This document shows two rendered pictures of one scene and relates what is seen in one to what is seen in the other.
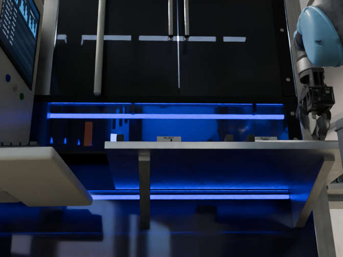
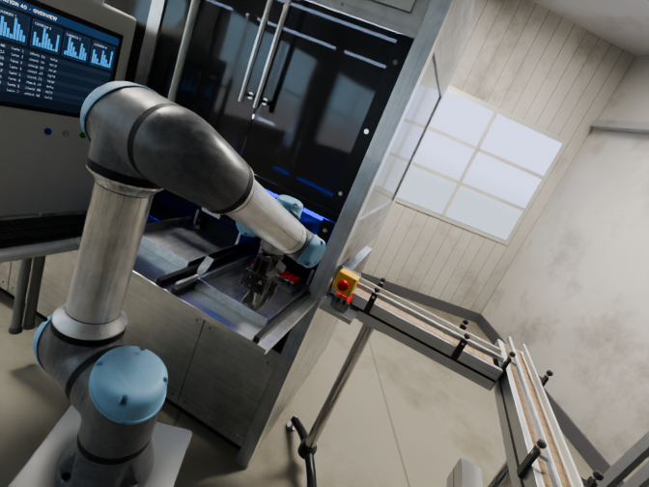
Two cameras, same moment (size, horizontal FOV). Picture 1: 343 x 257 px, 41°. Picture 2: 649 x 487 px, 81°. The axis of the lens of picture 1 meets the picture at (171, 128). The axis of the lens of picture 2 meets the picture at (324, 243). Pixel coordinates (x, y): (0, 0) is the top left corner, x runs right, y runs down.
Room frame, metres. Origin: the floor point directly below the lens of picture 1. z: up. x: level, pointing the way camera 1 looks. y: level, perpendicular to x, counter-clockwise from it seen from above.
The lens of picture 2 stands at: (0.30, -0.79, 1.50)
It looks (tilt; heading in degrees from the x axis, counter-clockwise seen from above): 18 degrees down; 15
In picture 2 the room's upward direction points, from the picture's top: 23 degrees clockwise
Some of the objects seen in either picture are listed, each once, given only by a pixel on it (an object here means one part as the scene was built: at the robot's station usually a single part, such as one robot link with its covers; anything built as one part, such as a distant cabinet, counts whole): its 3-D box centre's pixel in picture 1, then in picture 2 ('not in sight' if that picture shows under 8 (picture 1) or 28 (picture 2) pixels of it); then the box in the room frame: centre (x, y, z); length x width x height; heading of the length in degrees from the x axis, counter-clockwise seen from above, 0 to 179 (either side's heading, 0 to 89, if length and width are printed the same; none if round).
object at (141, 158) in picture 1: (144, 196); not in sight; (1.34, 0.08, 0.79); 0.34 x 0.03 x 0.13; 3
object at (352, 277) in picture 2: not in sight; (347, 281); (1.57, -0.58, 0.99); 0.08 x 0.07 x 0.07; 3
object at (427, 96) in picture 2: not in sight; (406, 147); (2.03, -0.49, 1.50); 0.85 x 0.01 x 0.59; 3
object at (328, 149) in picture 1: (226, 172); (212, 272); (1.36, -0.17, 0.87); 0.70 x 0.48 x 0.02; 93
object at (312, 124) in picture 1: (314, 127); (248, 298); (1.20, -0.40, 0.95); 0.06 x 0.03 x 0.09; 3
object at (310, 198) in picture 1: (312, 195); not in sight; (1.36, -0.42, 0.79); 0.34 x 0.03 x 0.13; 3
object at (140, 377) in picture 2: not in sight; (124, 396); (0.72, -0.46, 0.96); 0.13 x 0.12 x 0.14; 80
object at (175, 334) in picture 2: not in sight; (165, 253); (1.99, 0.53, 0.44); 2.06 x 1.00 x 0.88; 93
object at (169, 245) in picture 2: not in sight; (188, 240); (1.42, 0.01, 0.90); 0.34 x 0.26 x 0.04; 3
